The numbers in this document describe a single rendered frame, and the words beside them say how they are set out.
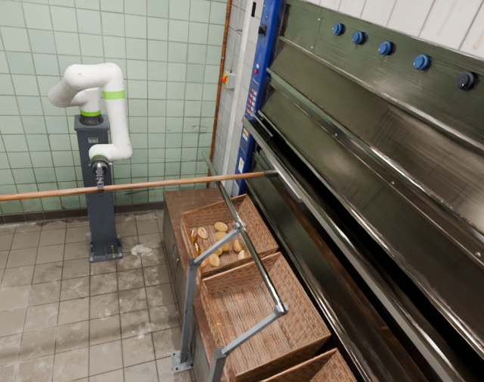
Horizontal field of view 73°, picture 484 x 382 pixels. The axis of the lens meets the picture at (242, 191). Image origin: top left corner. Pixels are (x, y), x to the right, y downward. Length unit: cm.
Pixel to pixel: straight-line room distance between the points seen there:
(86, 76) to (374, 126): 136
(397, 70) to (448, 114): 26
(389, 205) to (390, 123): 30
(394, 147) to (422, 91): 20
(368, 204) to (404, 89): 43
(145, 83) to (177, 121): 42
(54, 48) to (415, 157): 239
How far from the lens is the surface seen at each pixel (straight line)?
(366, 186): 140
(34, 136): 308
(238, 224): 161
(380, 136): 131
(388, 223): 132
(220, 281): 198
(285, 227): 195
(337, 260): 159
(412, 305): 125
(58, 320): 276
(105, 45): 278
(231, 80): 262
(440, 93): 120
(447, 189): 114
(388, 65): 136
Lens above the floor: 221
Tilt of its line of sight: 34 degrees down
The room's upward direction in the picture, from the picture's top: 11 degrees clockwise
